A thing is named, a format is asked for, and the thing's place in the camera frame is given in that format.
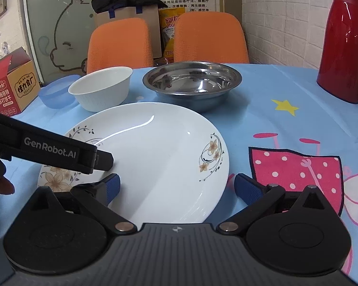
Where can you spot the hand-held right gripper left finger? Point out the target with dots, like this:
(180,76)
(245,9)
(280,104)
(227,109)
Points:
(112,187)

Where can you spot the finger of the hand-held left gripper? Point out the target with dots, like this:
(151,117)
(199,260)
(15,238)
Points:
(105,161)

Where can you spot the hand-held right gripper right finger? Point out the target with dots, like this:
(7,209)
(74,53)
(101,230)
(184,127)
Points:
(246,189)

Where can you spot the white floral plate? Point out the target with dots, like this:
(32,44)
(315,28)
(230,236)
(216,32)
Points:
(158,161)

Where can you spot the person's left hand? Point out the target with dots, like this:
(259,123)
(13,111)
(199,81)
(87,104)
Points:
(5,186)

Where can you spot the blue plastic bowl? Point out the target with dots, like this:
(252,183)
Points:
(54,96)

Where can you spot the red orange snack carton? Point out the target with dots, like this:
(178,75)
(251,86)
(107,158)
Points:
(13,91)

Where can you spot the white ceramic bowl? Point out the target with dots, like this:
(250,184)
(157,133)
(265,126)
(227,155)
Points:
(103,95)

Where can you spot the blue printed tablecloth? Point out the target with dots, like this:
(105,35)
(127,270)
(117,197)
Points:
(286,92)

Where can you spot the orange chair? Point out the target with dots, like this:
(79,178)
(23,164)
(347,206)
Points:
(209,38)
(119,44)

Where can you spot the stainless steel bowl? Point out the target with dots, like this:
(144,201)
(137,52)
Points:
(194,81)

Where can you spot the frosted glass panel pig drawing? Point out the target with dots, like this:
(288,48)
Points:
(47,20)

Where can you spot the yellow snack bag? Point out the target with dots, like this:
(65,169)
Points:
(167,37)

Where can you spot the brown paper bag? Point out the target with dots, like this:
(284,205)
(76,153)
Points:
(150,19)

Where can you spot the black cloth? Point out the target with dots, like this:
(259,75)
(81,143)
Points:
(122,1)

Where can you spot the red thermos jug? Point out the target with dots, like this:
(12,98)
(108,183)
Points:
(343,50)

